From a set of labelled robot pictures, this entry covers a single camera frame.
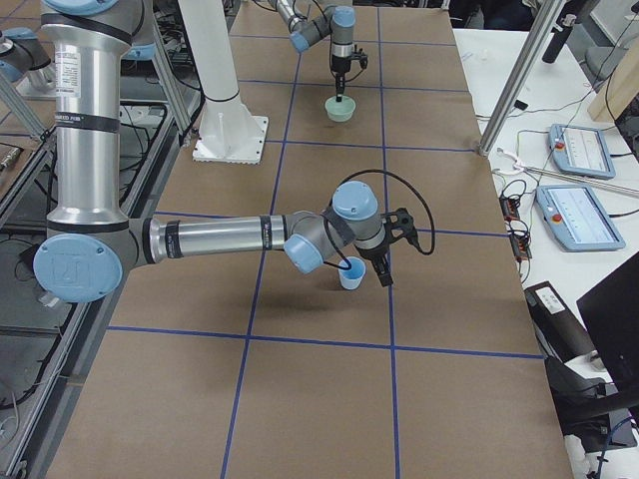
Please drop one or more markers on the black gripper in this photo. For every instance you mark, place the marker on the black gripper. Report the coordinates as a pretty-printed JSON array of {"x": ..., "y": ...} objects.
[
  {"x": 372, "y": 254},
  {"x": 339, "y": 66}
]

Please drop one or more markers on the light blue plastic cup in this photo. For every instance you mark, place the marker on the light blue plastic cup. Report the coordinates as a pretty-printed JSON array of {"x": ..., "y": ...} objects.
[{"x": 351, "y": 272}]

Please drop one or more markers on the mint green bowl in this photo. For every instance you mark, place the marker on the mint green bowl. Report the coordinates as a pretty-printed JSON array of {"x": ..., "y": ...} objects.
[{"x": 339, "y": 109}]

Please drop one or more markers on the orange black usb hub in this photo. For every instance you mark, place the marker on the orange black usb hub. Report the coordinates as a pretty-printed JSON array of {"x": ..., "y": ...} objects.
[{"x": 510, "y": 208}]

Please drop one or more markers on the black box white label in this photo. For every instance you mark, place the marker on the black box white label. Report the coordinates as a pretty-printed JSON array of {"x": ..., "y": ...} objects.
[{"x": 559, "y": 326}]

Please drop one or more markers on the near teach pendant tablet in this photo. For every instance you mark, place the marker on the near teach pendant tablet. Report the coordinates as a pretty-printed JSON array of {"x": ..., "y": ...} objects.
[{"x": 576, "y": 219}]

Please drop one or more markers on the teach pendant tablet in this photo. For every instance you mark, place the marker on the teach pendant tablet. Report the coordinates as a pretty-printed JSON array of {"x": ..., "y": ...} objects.
[
  {"x": 576, "y": 219},
  {"x": 580, "y": 151}
]

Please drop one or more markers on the brown paper table cover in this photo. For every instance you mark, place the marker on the brown paper table cover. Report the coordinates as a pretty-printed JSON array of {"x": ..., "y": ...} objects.
[{"x": 240, "y": 366}]

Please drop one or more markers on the far teach pendant tablet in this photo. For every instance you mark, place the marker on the far teach pendant tablet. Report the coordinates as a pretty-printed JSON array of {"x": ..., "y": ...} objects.
[{"x": 580, "y": 151}]

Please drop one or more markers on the black monitor and stand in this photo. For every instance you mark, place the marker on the black monitor and stand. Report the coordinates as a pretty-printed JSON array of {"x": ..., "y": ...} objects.
[{"x": 599, "y": 414}]

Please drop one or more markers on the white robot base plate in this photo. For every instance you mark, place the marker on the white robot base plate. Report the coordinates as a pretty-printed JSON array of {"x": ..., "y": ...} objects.
[{"x": 224, "y": 141}]

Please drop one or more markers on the aluminium frame post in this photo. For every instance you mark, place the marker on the aluminium frame post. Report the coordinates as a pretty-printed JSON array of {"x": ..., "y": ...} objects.
[{"x": 529, "y": 52}]

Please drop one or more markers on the aluminium side frame rack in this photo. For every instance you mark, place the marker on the aluminium side frame rack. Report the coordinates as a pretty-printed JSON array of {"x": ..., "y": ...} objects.
[{"x": 120, "y": 120}]

